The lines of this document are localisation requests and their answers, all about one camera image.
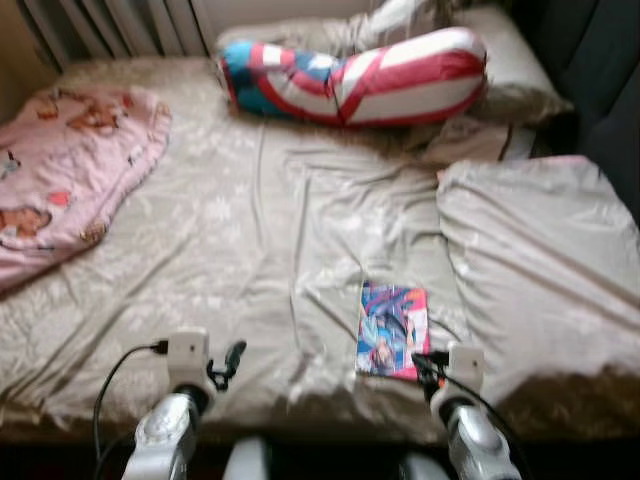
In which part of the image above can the colourful comic book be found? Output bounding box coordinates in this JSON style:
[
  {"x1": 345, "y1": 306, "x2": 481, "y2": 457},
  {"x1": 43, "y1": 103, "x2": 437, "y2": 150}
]
[{"x1": 355, "y1": 281, "x2": 432, "y2": 382}]

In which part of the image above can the pink cartoon print blanket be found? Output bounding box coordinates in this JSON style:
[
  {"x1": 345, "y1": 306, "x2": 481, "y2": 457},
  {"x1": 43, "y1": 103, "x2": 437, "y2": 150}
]
[{"x1": 0, "y1": 85, "x2": 173, "y2": 296}]

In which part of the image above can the grey left robot leg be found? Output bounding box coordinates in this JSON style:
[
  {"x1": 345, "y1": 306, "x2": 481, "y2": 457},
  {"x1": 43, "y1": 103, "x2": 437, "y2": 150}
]
[{"x1": 222, "y1": 435, "x2": 273, "y2": 480}]

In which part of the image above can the grey robot leg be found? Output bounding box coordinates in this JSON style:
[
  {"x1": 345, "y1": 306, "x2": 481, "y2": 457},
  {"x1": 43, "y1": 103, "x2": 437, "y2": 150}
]
[
  {"x1": 400, "y1": 452, "x2": 451, "y2": 480},
  {"x1": 222, "y1": 435, "x2": 273, "y2": 480}
]

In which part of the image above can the grey right robot leg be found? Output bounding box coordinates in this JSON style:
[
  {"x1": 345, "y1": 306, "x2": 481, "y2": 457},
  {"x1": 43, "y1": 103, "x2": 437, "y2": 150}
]
[{"x1": 400, "y1": 452, "x2": 451, "y2": 480}]

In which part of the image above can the red white blue bolster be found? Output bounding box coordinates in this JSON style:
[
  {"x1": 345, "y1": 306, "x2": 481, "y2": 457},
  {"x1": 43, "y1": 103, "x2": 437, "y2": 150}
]
[{"x1": 217, "y1": 27, "x2": 489, "y2": 128}]

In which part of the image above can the dark fabric furniture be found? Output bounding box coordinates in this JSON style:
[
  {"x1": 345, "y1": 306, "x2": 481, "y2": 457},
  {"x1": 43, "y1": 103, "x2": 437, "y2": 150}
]
[{"x1": 510, "y1": 0, "x2": 640, "y2": 226}]

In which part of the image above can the white rumpled pillow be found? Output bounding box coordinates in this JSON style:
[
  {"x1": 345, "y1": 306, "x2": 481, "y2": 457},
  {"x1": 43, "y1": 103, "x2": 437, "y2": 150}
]
[{"x1": 365, "y1": 0, "x2": 451, "y2": 36}]

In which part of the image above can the grey curtain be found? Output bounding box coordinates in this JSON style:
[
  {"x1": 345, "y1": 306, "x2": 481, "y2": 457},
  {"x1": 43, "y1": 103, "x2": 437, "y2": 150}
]
[{"x1": 20, "y1": 0, "x2": 201, "y2": 71}]

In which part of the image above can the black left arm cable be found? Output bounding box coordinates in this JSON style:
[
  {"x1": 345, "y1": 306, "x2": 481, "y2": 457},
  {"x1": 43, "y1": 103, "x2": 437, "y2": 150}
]
[{"x1": 93, "y1": 340, "x2": 171, "y2": 480}]

